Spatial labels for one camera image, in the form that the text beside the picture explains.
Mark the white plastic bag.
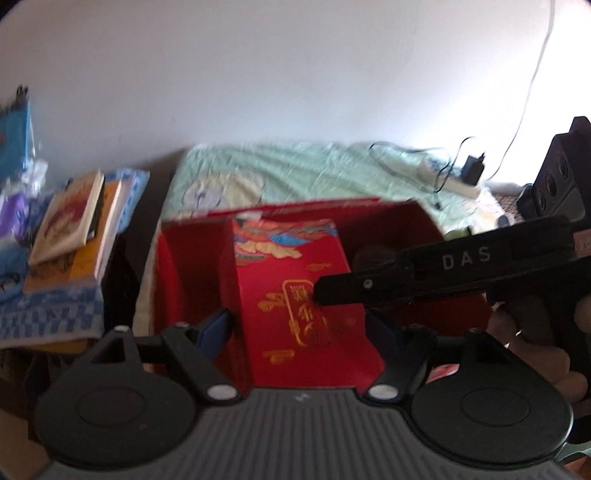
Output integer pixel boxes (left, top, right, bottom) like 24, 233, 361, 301
18, 159, 49, 195

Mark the white cover book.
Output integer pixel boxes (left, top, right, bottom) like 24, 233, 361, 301
28, 170, 106, 267

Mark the blue checkered cloth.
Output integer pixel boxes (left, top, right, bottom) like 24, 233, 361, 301
0, 168, 151, 349

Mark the blue plastic packet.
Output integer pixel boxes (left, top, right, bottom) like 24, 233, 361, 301
0, 85, 35, 185

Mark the light green bed sheet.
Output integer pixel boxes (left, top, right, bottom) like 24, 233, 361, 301
134, 142, 591, 462

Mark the thin grey wall cable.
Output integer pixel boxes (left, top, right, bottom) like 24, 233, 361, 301
485, 0, 557, 183

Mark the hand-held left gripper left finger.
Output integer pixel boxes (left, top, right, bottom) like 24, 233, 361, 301
90, 307, 245, 407

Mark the white power strip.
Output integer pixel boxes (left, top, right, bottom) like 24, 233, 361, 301
416, 154, 483, 197

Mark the black charger adapter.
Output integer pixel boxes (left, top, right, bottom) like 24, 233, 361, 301
463, 152, 486, 185

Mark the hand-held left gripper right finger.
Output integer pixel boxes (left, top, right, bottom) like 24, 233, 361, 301
362, 314, 513, 407

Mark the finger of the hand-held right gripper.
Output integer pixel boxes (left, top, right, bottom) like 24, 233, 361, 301
313, 261, 416, 307

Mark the purple white packet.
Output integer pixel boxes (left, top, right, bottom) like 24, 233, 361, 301
0, 191, 31, 241

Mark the orange cover book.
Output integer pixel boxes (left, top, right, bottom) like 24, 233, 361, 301
23, 179, 124, 294

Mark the red cardboard box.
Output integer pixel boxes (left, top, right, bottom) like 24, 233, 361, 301
150, 198, 495, 393

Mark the blue printed cloth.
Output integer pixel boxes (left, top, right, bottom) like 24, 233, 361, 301
0, 244, 28, 301

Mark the pink plush toy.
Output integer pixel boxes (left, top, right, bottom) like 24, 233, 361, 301
487, 305, 585, 404

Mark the black charger cable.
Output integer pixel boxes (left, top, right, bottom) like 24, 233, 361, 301
369, 136, 476, 210

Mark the red gold patterned gift box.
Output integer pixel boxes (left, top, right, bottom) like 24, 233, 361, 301
219, 218, 386, 388

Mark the brown tape roll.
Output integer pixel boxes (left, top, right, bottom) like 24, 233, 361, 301
353, 244, 402, 274

